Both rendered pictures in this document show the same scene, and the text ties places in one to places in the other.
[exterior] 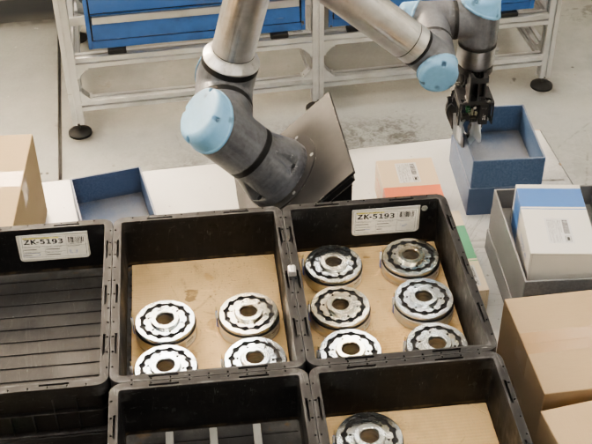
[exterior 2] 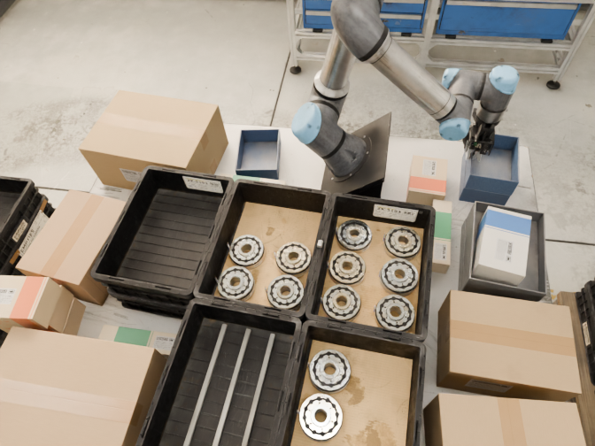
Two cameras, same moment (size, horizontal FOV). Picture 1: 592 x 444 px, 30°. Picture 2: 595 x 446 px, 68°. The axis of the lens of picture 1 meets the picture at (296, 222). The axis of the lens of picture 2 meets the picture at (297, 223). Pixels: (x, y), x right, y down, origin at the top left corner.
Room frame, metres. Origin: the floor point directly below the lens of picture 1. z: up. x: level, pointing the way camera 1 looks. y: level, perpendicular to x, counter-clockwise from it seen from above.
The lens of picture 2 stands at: (0.80, -0.18, 1.98)
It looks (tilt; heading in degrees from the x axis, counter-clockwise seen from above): 57 degrees down; 24
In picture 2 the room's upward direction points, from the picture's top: 6 degrees counter-clockwise
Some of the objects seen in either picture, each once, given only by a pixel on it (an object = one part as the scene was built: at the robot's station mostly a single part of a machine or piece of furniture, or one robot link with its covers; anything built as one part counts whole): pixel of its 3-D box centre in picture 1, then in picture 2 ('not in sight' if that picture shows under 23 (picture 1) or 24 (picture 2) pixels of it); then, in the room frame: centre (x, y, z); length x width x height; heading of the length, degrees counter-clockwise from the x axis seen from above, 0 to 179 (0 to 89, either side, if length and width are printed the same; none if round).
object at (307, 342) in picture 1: (381, 277); (374, 260); (1.38, -0.14, 0.92); 0.40 x 0.30 x 0.02; 6
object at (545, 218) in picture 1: (552, 236); (500, 247); (1.56, -0.47, 0.85); 0.20 x 0.12 x 0.09; 178
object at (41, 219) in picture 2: not in sight; (39, 238); (1.35, 1.27, 0.41); 0.31 x 0.02 x 0.16; 9
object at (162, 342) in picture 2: not in sight; (142, 342); (1.02, 0.45, 0.73); 0.24 x 0.06 x 0.06; 100
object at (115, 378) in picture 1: (203, 292); (266, 242); (1.35, 0.16, 0.92); 0.40 x 0.30 x 0.02; 6
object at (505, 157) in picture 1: (497, 144); (491, 162); (1.92, -0.43, 0.81); 0.20 x 0.15 x 0.07; 4
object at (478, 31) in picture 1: (477, 18); (498, 88); (1.89, -0.36, 1.12); 0.09 x 0.08 x 0.11; 91
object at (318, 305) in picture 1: (340, 307); (347, 266); (1.37, -0.07, 0.86); 0.10 x 0.10 x 0.01
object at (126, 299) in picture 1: (204, 314); (268, 251); (1.35, 0.16, 0.87); 0.40 x 0.30 x 0.11; 6
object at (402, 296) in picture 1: (424, 299); (399, 274); (1.39, -0.22, 0.86); 0.10 x 0.10 x 0.01
